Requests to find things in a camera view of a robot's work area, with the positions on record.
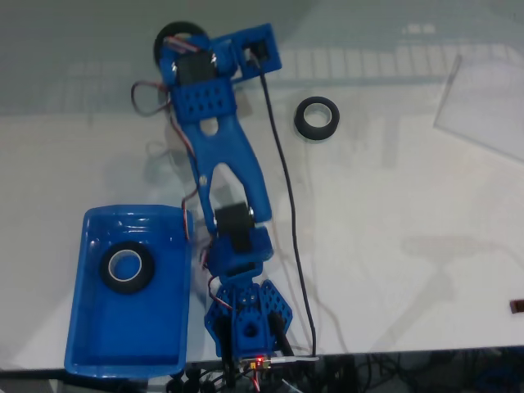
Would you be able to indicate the small dark brown object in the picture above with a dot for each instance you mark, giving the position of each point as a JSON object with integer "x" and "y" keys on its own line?
{"x": 516, "y": 307}

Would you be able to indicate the controller board with red light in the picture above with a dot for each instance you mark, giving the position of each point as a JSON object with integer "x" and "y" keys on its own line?
{"x": 258, "y": 362}

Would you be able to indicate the blue camera mount frame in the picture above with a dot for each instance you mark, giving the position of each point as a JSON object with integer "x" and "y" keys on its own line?
{"x": 276, "y": 53}

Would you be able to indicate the black tape roll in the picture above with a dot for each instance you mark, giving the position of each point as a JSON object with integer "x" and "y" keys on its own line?
{"x": 315, "y": 134}
{"x": 127, "y": 286}
{"x": 178, "y": 26}

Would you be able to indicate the clear acrylic sheet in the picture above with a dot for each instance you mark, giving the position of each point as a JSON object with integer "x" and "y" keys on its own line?
{"x": 483, "y": 106}

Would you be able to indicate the black table clamp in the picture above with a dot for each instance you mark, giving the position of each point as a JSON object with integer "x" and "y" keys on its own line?
{"x": 225, "y": 340}

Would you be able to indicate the blue plastic bin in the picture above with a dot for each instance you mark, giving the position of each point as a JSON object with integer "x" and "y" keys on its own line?
{"x": 123, "y": 327}

